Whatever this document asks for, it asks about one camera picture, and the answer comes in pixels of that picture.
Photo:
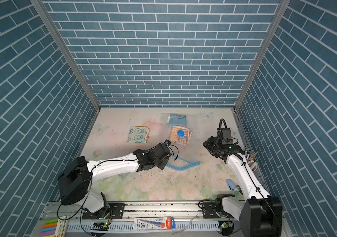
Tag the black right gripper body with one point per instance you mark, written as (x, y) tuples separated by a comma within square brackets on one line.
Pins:
[(213, 146)]

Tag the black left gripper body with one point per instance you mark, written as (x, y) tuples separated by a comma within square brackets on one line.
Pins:
[(162, 164)]

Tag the orange white patterned towel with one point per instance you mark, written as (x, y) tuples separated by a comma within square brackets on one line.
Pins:
[(180, 140)]

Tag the beige towel blue bunny print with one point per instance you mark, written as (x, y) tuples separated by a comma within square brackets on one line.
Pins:
[(138, 134)]

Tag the clear vacuum bag blue zip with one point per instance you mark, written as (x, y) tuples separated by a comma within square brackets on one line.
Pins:
[(184, 157)]

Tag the light blue towel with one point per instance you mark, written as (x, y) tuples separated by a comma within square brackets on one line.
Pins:
[(177, 120)]

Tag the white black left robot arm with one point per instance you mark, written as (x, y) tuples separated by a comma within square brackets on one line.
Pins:
[(76, 180)]

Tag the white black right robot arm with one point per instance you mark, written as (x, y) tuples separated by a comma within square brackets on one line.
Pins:
[(260, 214)]

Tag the blue vacuum bag valve cap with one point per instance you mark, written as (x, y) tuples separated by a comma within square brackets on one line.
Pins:
[(181, 133)]

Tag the cup of tools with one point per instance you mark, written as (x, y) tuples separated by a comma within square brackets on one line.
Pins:
[(251, 159)]

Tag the small blue cloth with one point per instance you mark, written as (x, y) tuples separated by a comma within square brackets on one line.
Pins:
[(231, 185)]

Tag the red blue toothpaste box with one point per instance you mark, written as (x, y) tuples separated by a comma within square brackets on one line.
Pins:
[(160, 223)]

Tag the clear plastic wrapper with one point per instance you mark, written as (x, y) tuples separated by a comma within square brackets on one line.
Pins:
[(183, 226)]

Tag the coloured marker pack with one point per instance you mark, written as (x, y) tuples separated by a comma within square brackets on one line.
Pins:
[(54, 228)]

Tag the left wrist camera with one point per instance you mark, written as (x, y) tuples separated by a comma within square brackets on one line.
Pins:
[(167, 143)]

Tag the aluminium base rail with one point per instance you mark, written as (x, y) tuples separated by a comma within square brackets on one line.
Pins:
[(123, 214)]

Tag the aluminium corner post right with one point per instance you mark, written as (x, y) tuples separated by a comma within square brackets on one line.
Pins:
[(262, 50)]

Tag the aluminium corner post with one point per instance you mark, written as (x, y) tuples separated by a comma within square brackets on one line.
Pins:
[(262, 50), (59, 41)]

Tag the aluminium corner post left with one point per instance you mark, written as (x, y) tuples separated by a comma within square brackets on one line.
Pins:
[(59, 41)]

